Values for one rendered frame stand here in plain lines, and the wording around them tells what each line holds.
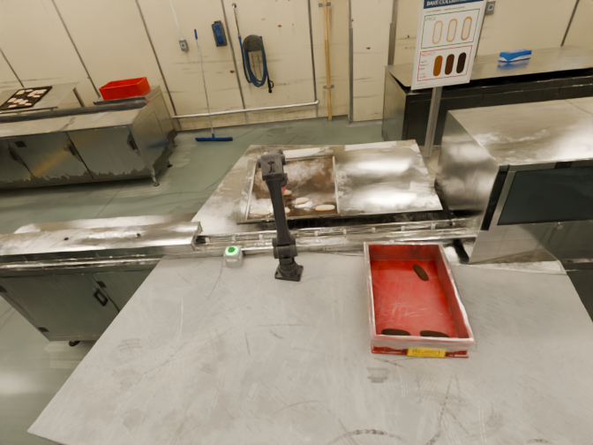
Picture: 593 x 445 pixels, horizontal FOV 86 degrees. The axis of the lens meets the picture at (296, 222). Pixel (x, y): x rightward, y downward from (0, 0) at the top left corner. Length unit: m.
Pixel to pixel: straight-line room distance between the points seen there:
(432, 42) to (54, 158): 4.07
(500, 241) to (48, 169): 4.59
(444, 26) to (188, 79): 3.99
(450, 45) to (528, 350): 1.51
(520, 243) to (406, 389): 0.76
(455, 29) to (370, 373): 1.72
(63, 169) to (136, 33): 2.10
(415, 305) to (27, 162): 4.52
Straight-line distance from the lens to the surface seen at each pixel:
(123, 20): 5.52
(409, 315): 1.32
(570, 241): 1.67
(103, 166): 4.42
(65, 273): 2.12
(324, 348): 1.23
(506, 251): 1.57
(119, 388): 1.40
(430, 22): 2.04
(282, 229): 1.29
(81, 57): 5.97
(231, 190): 2.12
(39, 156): 4.80
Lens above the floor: 1.89
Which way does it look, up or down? 38 degrees down
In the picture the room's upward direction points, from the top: 8 degrees counter-clockwise
